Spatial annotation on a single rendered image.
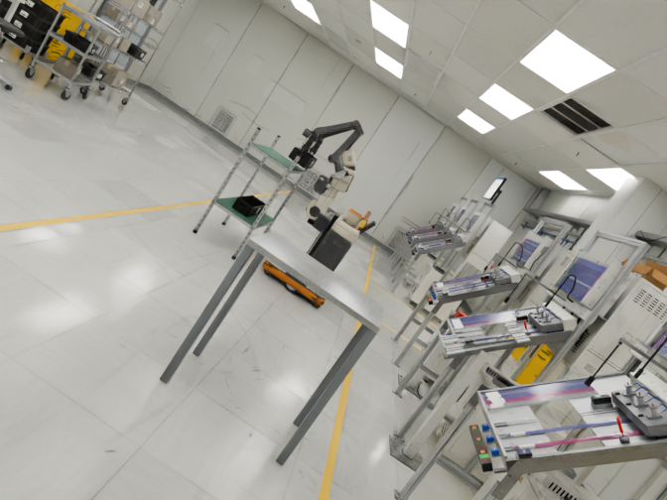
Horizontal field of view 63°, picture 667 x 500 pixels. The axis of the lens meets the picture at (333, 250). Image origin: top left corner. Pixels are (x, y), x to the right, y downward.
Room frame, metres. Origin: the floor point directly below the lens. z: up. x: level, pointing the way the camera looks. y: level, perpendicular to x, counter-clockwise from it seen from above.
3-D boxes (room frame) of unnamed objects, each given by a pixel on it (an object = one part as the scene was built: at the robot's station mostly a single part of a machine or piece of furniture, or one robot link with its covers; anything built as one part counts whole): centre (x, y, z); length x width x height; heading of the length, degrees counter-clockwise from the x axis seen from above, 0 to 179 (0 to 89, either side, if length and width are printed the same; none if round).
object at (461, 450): (3.81, -1.66, 0.31); 0.70 x 0.65 x 0.62; 179
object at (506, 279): (5.25, -1.49, 0.66); 1.01 x 0.73 x 1.31; 89
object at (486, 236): (8.51, -1.69, 0.95); 1.36 x 0.82 x 1.90; 89
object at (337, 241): (5.20, 0.04, 0.59); 0.55 x 0.34 x 0.83; 1
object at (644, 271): (3.86, -1.83, 1.82); 0.68 x 0.30 x 0.20; 179
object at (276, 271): (5.20, 0.13, 0.16); 0.67 x 0.64 x 0.25; 91
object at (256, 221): (5.20, 0.91, 0.55); 0.91 x 0.46 x 1.10; 179
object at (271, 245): (2.58, -0.02, 0.40); 0.70 x 0.45 x 0.80; 88
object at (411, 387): (4.54, -1.20, 0.39); 0.24 x 0.24 x 0.78; 89
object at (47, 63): (6.66, 3.95, 0.50); 0.90 x 0.54 x 1.00; 14
